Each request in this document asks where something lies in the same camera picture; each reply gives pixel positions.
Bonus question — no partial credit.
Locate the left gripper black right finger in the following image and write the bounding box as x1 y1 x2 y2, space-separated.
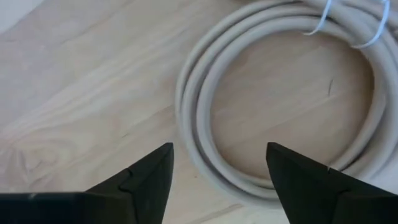
266 142 398 224

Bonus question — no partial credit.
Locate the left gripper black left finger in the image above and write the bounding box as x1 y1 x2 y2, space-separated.
85 142 174 224

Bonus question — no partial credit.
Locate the beige cable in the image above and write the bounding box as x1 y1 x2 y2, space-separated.
174 0 398 209

